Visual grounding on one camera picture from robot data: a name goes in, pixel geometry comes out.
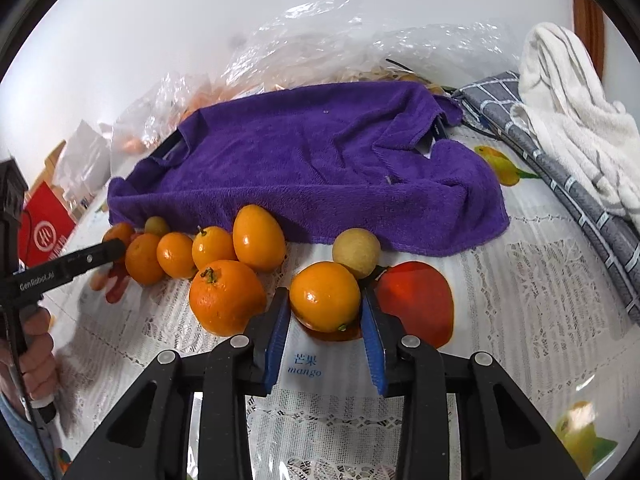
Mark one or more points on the large stemmed orange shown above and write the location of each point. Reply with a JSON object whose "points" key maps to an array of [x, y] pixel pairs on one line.
{"points": [[225, 295]]}

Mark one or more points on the small reddish orange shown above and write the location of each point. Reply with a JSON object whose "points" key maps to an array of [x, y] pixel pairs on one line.
{"points": [[122, 231]]}

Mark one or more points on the left hand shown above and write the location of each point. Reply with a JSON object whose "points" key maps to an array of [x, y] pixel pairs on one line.
{"points": [[37, 363]]}

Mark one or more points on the white striped towel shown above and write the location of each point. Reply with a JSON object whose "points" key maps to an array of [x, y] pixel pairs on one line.
{"points": [[564, 109]]}

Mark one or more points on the tan round longan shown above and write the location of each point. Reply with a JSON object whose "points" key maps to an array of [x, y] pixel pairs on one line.
{"points": [[358, 251]]}

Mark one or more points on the small orange left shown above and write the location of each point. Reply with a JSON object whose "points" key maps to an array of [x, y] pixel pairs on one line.
{"points": [[141, 260]]}

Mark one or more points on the grey checked cloth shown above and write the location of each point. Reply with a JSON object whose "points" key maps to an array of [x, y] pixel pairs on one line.
{"points": [[487, 104]]}

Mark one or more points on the clear plastic bag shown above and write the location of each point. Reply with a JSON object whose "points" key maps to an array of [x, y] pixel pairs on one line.
{"points": [[317, 43]]}

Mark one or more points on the red paper bag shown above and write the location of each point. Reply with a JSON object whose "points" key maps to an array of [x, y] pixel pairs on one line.
{"points": [[46, 227]]}

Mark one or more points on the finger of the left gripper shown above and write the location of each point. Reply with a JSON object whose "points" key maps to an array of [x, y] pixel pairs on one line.
{"points": [[74, 264]]}

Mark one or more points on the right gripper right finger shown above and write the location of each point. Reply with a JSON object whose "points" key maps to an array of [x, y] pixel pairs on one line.
{"points": [[403, 366]]}

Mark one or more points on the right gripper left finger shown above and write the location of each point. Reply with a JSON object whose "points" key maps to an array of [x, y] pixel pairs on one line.
{"points": [[247, 364]]}

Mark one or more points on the small round orange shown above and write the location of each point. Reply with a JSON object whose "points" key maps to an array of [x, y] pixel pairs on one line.
{"points": [[174, 255]]}

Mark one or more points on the black tray under towel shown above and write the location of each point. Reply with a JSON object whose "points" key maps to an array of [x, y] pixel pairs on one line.
{"points": [[173, 142]]}

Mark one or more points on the oval orange kumquat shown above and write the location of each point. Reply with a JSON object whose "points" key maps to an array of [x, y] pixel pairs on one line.
{"points": [[258, 239]]}

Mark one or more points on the purple towel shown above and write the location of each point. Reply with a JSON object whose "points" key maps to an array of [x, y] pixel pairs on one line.
{"points": [[324, 159]]}

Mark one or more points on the small green-brown longan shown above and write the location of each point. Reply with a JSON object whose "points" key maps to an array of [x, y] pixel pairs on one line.
{"points": [[156, 225]]}

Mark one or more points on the small stemmed orange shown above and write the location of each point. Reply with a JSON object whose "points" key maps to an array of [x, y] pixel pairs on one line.
{"points": [[212, 244]]}

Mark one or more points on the brown wooden door frame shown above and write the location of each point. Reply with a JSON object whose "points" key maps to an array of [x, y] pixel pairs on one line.
{"points": [[588, 19]]}

